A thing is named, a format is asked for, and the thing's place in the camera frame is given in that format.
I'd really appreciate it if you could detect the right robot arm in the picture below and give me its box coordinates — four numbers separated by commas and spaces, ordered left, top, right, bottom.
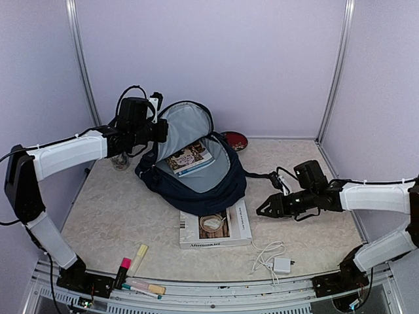
256, 160, 418, 290

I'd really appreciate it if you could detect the coffee cover white book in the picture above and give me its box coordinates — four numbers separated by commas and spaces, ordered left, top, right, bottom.
179, 199, 253, 249

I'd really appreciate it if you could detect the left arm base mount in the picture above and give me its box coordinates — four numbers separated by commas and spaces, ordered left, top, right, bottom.
56, 255, 115, 298

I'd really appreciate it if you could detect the right corner aluminium post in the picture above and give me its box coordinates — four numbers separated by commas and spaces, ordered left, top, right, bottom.
316, 0, 355, 146

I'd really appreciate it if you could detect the dog cover book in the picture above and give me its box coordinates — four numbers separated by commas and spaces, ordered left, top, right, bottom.
165, 140, 215, 177

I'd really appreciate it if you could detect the white charger adapter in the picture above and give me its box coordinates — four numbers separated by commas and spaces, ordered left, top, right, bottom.
273, 257, 292, 275

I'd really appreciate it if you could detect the navy blue backpack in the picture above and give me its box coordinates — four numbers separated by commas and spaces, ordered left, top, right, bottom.
135, 101, 251, 216

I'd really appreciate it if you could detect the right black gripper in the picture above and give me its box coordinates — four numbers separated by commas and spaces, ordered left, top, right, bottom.
256, 186, 317, 218

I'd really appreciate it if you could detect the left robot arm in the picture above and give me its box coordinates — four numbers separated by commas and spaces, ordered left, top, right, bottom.
5, 92, 168, 291

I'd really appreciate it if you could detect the white charger cable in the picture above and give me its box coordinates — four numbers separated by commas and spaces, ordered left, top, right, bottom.
251, 241, 285, 285

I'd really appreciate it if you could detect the teal pen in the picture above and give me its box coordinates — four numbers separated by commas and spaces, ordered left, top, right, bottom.
122, 283, 162, 300

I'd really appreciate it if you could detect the metal frame rail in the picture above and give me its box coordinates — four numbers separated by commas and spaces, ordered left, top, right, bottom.
20, 261, 405, 313

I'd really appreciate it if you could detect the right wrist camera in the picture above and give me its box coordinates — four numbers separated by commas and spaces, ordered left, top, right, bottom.
268, 171, 292, 196

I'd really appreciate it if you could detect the left corner aluminium post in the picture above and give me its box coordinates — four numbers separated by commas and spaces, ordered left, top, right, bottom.
65, 0, 101, 126

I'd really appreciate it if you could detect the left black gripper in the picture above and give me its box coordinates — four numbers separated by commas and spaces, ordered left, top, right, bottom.
130, 116, 168, 145

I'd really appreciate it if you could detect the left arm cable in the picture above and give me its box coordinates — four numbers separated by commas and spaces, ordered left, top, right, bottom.
115, 85, 148, 115

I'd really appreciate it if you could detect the corner aluminium post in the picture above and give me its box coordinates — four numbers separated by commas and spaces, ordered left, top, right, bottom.
65, 0, 101, 126
316, 0, 355, 146

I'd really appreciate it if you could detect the glass jar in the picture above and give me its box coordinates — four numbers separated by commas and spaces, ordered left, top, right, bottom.
110, 152, 130, 171

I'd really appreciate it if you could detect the pink black highlighter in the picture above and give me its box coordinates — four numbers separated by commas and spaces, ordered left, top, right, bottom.
113, 257, 132, 289

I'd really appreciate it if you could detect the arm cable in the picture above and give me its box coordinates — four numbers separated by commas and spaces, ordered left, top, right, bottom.
115, 85, 148, 115
276, 166, 299, 181

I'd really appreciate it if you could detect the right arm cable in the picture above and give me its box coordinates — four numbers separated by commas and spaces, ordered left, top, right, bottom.
276, 166, 299, 181

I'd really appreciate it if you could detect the yellow highlighter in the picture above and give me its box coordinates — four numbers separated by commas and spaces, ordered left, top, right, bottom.
130, 244, 149, 275

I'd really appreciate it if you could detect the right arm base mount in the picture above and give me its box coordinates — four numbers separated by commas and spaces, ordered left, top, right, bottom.
312, 246, 370, 298

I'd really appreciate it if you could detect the red floral plate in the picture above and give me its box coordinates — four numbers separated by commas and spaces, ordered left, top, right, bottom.
222, 131, 248, 152

